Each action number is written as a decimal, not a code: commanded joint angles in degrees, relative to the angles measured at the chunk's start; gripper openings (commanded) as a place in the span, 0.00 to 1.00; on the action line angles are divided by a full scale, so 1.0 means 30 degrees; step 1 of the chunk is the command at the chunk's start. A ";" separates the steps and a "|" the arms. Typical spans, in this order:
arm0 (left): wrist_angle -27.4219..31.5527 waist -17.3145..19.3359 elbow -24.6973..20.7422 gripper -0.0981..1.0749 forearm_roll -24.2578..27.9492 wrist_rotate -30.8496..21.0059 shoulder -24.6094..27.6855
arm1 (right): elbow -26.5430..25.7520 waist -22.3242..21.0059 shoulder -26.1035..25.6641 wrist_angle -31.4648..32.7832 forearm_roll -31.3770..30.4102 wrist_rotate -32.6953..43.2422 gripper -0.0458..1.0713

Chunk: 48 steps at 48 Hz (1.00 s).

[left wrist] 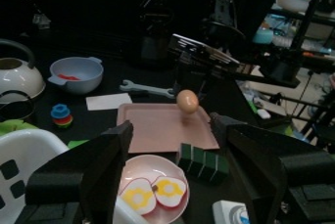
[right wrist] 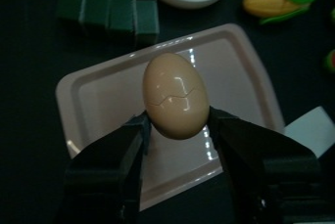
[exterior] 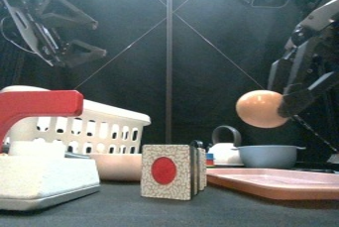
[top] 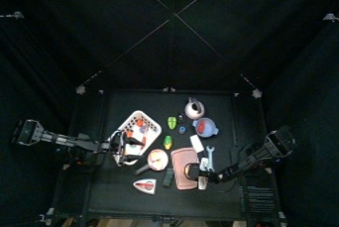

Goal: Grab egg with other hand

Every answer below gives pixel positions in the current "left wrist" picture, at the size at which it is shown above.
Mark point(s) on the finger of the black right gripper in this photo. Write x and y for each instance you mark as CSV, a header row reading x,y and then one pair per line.
x,y
202,86
178,79

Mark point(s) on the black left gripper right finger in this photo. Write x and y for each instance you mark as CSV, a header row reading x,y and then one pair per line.
x,y
282,175

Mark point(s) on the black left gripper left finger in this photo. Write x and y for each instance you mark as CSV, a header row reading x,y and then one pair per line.
x,y
73,175

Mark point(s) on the beige toy egg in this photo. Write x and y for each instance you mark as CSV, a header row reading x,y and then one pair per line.
x,y
187,101

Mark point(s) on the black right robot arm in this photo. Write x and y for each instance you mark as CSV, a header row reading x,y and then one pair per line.
x,y
219,9

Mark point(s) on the grey toy wrench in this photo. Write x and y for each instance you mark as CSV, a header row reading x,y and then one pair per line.
x,y
143,88

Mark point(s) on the white perforated plastic basket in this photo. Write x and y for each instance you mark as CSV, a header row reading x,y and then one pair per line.
x,y
29,146

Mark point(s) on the teal cup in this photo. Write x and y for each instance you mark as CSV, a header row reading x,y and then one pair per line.
x,y
262,36

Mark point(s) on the pink plastic tray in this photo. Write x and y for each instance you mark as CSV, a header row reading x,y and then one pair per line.
x,y
160,130

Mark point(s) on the small white floor item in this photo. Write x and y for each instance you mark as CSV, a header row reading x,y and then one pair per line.
x,y
262,114

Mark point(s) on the toy apple half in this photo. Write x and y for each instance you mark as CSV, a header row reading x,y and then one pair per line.
x,y
170,191
138,198

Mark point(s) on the pink plate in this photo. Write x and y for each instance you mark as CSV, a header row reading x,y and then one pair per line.
x,y
147,167

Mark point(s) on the white paper card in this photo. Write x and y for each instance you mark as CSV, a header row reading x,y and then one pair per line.
x,y
107,101

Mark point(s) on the rainbow stacking toy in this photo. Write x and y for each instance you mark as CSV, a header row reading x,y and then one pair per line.
x,y
60,117

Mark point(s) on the patterned box with red dot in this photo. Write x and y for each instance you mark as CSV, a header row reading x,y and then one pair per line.
x,y
205,164

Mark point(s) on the green cloth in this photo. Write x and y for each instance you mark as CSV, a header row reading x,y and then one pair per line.
x,y
12,126

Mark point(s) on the light blue bowl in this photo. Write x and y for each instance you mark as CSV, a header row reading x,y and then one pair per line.
x,y
84,71

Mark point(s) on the red toy food piece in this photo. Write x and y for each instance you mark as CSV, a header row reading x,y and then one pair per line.
x,y
68,77

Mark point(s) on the black metal shelf rack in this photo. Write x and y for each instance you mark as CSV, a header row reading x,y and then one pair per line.
x,y
305,12

